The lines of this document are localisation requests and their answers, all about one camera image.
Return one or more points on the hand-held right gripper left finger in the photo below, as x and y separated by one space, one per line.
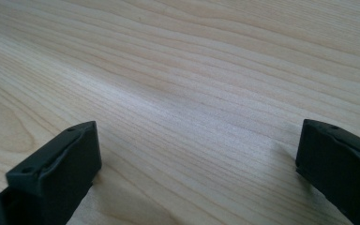
59 168

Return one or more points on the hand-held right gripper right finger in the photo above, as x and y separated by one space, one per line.
337 162

